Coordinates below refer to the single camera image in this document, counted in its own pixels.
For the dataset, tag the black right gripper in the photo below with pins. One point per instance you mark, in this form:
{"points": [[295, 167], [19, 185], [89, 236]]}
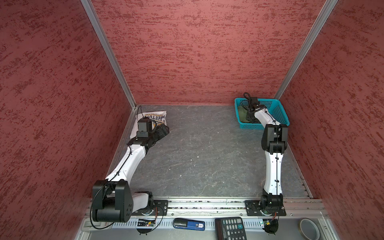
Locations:
{"points": [[248, 117]]}

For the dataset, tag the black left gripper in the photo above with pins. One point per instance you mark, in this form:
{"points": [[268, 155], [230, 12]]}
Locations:
{"points": [[161, 134]]}

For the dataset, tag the white tank top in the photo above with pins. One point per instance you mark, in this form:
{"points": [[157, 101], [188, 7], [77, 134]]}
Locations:
{"points": [[158, 117]]}

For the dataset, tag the green grey tank top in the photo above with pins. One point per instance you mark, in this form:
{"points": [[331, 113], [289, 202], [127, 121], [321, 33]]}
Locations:
{"points": [[242, 117]]}

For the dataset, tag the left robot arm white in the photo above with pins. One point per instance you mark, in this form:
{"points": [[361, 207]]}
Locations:
{"points": [[112, 198]]}

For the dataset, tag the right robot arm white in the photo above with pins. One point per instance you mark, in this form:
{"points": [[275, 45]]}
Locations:
{"points": [[274, 143]]}

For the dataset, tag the teal plastic basket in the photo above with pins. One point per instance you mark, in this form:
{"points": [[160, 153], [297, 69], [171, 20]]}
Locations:
{"points": [[274, 106]]}

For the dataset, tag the left small circuit board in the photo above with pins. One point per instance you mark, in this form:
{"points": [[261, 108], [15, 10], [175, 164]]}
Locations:
{"points": [[146, 223]]}

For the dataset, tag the small circuit board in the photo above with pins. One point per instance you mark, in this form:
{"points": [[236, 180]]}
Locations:
{"points": [[271, 226], [146, 223]]}

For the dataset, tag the blue black stapler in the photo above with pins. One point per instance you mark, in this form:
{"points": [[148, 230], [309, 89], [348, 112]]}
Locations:
{"points": [[187, 224]]}

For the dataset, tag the black calculator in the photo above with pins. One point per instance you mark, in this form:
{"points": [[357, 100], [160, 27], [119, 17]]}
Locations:
{"points": [[230, 229]]}

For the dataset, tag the right small circuit board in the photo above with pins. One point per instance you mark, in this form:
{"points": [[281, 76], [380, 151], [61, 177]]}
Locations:
{"points": [[271, 226]]}

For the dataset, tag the grey tape roll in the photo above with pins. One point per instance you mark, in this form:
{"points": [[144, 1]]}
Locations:
{"points": [[309, 230]]}

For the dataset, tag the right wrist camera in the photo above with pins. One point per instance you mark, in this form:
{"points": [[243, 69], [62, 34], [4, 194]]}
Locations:
{"points": [[253, 101]]}

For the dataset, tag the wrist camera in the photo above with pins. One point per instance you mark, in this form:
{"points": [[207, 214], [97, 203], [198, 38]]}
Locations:
{"points": [[253, 101], [145, 128]]}

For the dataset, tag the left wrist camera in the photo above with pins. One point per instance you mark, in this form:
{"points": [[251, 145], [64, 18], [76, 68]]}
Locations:
{"points": [[145, 128]]}

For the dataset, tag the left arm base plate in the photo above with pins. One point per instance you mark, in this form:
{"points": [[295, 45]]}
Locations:
{"points": [[158, 208]]}

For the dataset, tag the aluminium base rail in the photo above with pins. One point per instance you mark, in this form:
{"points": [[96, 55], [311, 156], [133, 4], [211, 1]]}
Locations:
{"points": [[201, 207]]}

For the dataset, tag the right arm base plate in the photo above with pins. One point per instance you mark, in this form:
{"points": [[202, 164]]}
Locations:
{"points": [[254, 208]]}

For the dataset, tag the aluminium corner post left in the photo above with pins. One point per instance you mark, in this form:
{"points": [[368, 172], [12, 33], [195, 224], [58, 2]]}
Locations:
{"points": [[97, 26]]}

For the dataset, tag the aluminium corner post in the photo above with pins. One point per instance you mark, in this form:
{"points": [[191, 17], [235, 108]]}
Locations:
{"points": [[316, 28], [97, 26]]}

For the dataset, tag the white perforated cable strip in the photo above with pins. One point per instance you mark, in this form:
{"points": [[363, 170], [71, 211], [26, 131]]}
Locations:
{"points": [[250, 224]]}

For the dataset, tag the aluminium corner post right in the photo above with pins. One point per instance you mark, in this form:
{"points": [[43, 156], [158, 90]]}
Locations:
{"points": [[316, 28]]}

